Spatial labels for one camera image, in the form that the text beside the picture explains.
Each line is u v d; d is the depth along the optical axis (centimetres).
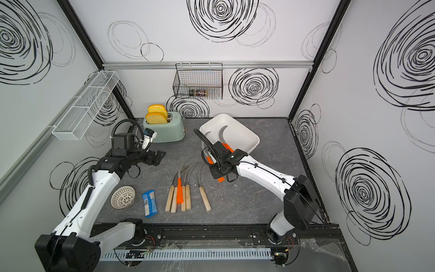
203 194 85
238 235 74
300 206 42
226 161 59
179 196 83
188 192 85
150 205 81
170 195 84
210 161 74
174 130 101
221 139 108
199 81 99
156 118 93
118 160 53
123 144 57
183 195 84
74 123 72
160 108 96
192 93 89
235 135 111
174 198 83
